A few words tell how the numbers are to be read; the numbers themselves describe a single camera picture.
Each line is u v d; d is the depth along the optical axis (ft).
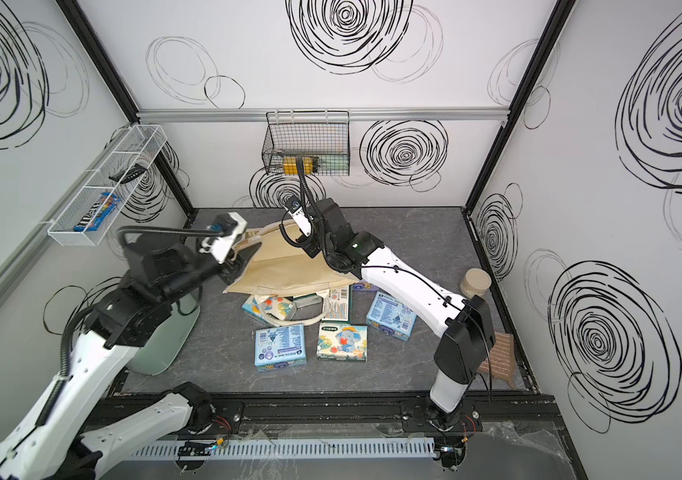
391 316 2.79
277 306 2.86
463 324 1.48
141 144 3.03
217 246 1.63
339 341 2.65
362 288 3.08
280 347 2.60
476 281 3.00
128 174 2.53
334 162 2.84
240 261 1.81
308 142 3.25
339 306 2.85
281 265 3.04
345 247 1.83
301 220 2.15
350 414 2.48
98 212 2.36
